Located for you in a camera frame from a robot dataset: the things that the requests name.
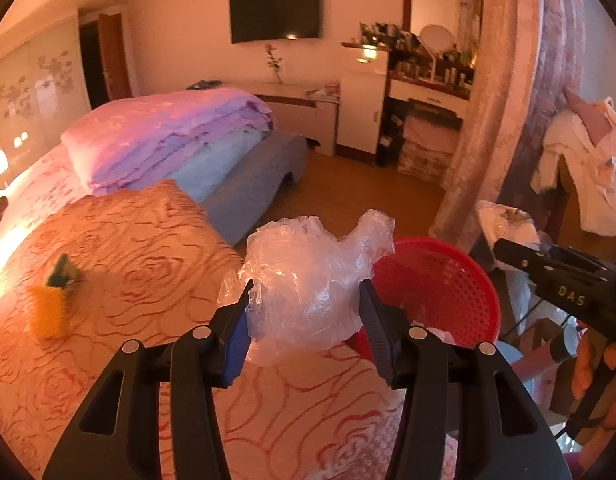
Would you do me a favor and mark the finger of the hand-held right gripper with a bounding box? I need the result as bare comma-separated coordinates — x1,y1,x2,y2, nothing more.
494,239,564,287

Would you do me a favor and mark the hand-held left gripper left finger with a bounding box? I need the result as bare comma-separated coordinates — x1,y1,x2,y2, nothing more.
43,277,255,480

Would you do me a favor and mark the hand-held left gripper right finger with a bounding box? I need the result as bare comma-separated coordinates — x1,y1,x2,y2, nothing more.
359,279,573,480

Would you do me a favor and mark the white printed wrapper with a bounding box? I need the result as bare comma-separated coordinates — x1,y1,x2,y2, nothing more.
475,200,541,273

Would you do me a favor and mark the red plastic mesh basket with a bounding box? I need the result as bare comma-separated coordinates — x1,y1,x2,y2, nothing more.
345,237,502,361

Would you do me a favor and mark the clear plastic bag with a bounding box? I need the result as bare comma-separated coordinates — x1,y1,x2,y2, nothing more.
218,208,396,367

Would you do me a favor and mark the person's right hand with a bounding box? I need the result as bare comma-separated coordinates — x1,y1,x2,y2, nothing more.
572,329,616,431

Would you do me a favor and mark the wooden chair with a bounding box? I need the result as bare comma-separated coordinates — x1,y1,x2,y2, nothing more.
548,160,616,261

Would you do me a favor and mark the stool with folded cloths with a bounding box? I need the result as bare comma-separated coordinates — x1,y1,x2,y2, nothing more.
398,100,463,183

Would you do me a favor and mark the pink patterned curtain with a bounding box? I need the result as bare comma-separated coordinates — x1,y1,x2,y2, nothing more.
430,0,586,256

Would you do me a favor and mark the grey bed bench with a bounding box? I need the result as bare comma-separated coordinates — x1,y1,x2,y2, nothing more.
200,130,309,246

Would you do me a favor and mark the folded light blue quilt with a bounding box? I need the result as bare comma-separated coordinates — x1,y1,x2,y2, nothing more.
168,130,273,201

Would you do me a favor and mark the dark green wrapper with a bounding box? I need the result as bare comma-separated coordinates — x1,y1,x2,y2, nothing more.
44,253,86,290

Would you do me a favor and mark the orange foam fruit net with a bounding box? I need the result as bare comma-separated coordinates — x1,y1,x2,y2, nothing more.
28,285,75,341

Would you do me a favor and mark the white vanity table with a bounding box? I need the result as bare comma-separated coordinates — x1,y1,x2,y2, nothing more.
388,77,471,118

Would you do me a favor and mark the row of cosmetic bottles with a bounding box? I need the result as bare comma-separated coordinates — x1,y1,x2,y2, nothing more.
358,21,473,98

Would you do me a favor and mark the white cabinet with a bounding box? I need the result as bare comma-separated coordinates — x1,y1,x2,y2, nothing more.
336,50,391,158

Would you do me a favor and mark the folded pink quilt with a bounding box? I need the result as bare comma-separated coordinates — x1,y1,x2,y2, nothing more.
60,87,276,196

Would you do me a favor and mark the white low console desk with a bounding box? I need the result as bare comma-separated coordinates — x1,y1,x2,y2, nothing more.
248,80,341,157

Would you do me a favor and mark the round white makeup mirror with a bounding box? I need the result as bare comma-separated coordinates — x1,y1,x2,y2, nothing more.
419,25,453,83

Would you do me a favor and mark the red framed vanity mirror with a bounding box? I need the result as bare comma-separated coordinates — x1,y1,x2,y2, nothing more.
402,0,483,78

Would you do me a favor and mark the rose in glass vase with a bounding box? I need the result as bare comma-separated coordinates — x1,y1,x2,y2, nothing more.
264,43,283,85

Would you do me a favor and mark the brown wooden door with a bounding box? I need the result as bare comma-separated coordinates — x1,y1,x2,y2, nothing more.
98,12,138,101

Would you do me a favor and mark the floral sliding wardrobe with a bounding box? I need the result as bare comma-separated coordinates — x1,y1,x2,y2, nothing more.
0,15,91,181

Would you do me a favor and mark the wall mounted black television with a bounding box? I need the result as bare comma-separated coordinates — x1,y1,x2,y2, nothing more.
229,0,321,44

